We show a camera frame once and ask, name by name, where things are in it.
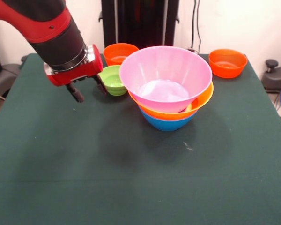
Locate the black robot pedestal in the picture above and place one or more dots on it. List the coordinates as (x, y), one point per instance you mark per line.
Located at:
(142, 23)

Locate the dark green tablecloth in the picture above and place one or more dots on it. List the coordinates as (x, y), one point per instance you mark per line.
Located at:
(140, 182)

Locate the large pink bowl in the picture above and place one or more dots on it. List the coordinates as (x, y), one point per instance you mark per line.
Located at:
(135, 70)

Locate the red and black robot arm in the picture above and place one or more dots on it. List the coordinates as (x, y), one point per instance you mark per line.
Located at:
(49, 28)

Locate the red-orange bowl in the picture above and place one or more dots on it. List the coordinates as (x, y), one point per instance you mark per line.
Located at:
(114, 52)
(227, 68)

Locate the medium blue bowl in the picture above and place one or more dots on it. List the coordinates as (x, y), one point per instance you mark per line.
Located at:
(166, 124)

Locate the small green bowl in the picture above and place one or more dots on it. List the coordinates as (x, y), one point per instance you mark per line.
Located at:
(113, 84)

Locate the large orange bowl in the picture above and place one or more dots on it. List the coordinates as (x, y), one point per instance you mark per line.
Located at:
(201, 98)

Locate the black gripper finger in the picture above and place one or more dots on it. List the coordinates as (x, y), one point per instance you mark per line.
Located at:
(76, 93)
(100, 85)

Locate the grey pedestal foot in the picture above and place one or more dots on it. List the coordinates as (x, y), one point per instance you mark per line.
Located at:
(7, 72)
(278, 77)

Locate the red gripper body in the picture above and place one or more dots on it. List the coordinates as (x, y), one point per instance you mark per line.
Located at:
(79, 72)

